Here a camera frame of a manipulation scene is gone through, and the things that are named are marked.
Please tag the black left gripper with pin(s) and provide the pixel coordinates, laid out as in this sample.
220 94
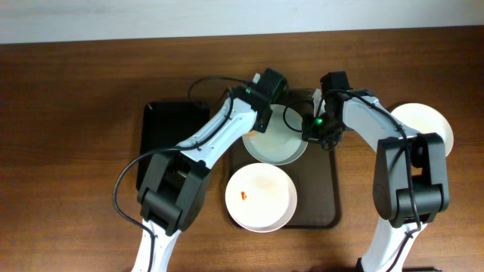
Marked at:
263 118

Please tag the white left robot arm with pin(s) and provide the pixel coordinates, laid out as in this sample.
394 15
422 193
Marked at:
174 187

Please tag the white plate with red stain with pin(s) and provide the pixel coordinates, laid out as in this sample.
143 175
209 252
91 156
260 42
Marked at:
279 145

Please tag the green and yellow sponge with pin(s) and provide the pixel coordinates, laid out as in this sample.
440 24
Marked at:
251 133

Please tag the small black tray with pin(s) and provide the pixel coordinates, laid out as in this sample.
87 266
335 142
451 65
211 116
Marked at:
165 124

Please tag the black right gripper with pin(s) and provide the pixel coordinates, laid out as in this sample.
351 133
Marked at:
326 137

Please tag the cream plate with red stain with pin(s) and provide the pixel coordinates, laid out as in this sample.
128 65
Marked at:
261 198

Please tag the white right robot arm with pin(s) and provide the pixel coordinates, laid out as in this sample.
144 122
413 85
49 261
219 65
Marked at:
410 184

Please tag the brown plastic serving tray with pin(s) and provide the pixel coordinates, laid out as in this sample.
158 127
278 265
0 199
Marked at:
314 174

